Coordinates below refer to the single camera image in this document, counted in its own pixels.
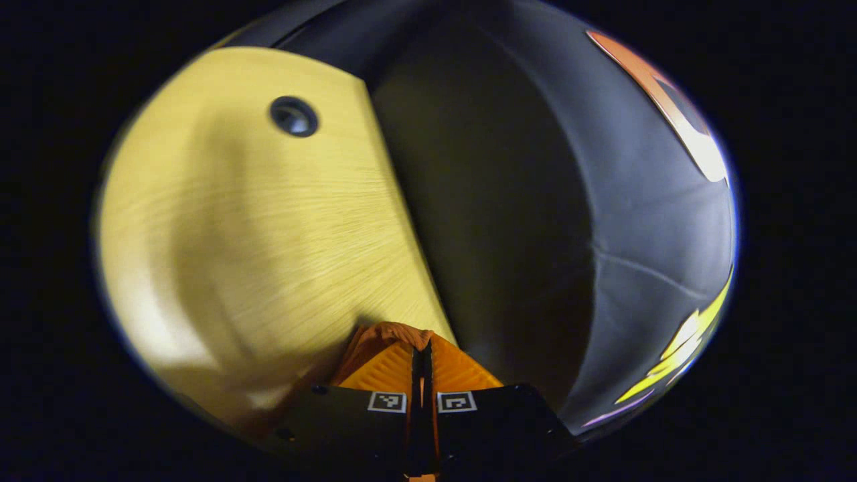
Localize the black backdrop cloth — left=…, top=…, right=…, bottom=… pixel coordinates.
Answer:
left=221, top=0, right=741, bottom=439

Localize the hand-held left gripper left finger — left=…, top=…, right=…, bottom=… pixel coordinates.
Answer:
left=266, top=340, right=417, bottom=477

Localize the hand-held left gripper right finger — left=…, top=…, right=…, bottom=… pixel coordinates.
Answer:
left=422, top=333, right=582, bottom=477

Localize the rust orange button-up shirt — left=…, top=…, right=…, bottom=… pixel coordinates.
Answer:
left=244, top=321, right=436, bottom=439

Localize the black table grommet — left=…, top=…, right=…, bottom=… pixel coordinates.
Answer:
left=270, top=96, right=320, bottom=139

